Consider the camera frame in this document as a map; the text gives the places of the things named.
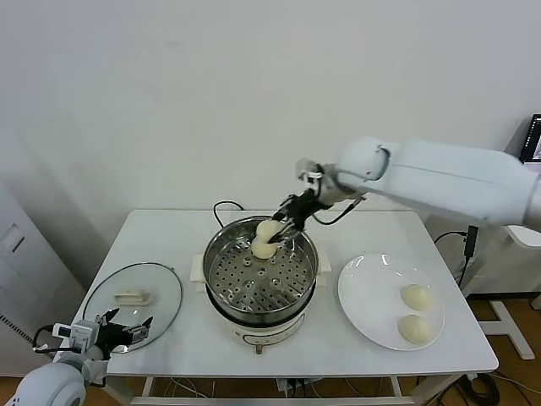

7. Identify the cream electric cooker base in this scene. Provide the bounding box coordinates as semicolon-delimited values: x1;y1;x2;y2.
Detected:
194;273;330;355

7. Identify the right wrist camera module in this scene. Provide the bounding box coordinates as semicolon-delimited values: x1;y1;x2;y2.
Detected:
295;157;326;191

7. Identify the white round plate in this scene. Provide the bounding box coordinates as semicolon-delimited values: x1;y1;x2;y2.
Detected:
337;253;446;351

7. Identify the black floor cable coil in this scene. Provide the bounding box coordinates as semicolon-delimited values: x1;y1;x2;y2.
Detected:
460;374;502;403

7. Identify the black laptop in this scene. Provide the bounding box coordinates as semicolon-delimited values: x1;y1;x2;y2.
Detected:
522;112;541;164

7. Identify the white cabinet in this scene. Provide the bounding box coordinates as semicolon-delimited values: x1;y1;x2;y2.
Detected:
0;181;88;377

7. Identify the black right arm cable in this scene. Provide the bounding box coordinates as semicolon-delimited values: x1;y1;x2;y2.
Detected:
312;197;367;226

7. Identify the white side desk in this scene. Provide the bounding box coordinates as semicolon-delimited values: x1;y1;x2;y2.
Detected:
426;223;541;363

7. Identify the glass lid with cream handle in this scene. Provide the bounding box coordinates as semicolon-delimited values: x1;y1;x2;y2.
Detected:
82;261;184;348

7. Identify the white steamed baozi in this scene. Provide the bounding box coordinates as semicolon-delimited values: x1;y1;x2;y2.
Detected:
251;239;278;260
255;219;283;244
400;283;434;310
397;314;433;343

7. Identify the white power strip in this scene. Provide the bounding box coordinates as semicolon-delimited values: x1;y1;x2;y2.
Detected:
276;378;316;398

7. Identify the black power adapter with cable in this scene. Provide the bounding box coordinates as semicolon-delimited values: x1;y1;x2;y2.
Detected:
434;225;481;288

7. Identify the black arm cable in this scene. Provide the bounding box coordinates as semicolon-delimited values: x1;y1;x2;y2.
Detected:
312;197;367;226
32;325;58;352

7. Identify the black cooker power cable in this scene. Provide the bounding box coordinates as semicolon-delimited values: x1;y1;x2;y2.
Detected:
214;201;246;229

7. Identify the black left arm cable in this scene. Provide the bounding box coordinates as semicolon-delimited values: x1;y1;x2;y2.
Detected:
32;325;58;352

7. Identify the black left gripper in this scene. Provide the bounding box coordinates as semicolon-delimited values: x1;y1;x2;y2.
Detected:
95;307;154;359

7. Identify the white table frame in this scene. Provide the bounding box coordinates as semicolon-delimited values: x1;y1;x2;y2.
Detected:
84;374;478;406

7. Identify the stainless steel steamer basket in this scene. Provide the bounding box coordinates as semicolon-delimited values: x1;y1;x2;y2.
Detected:
190;216;333;313

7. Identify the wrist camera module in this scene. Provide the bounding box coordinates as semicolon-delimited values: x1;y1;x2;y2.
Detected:
52;320;101;354
295;157;326;191

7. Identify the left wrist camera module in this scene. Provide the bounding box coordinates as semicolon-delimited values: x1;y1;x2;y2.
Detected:
52;320;101;354

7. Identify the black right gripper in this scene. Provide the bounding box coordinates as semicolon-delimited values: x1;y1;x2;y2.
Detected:
268;189;329;246

